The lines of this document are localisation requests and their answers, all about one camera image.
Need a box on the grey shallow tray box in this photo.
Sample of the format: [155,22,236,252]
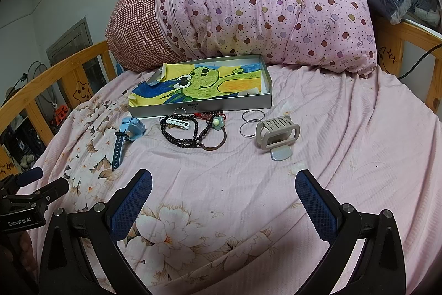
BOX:
[128,55,273,118]

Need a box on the pink apple-print rolled quilt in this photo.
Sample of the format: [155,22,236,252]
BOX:
[105,0,378,77]

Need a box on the red string bracelet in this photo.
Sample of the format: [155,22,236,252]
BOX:
[192,110,228,121]

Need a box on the pink floral bed sheet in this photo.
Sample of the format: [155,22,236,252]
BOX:
[37,66,441,294]

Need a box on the light blue wrist watch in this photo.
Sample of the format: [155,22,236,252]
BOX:
[112,117,146,171]

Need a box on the brown hair tie with beads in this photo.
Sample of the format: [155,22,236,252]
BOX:
[200,118,228,151]

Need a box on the standing fan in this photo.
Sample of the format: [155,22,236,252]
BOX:
[2,64,63,112]

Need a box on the black cable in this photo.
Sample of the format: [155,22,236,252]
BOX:
[397,43,442,80]

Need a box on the grey door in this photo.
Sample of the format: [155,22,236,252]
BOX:
[46,17,106,93]

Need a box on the wooden bed rail right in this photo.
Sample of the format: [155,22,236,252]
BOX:
[374,18,441,116]

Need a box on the beige hair claw clip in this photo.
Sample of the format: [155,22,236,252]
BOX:
[256,115,300,150]

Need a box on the black white braided bracelet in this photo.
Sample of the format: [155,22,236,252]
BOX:
[165,118,192,130]

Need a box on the black bead necklace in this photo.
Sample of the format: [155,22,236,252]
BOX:
[159,114,211,149]

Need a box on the person's left hand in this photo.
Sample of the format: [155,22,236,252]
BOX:
[1,231,37,272]

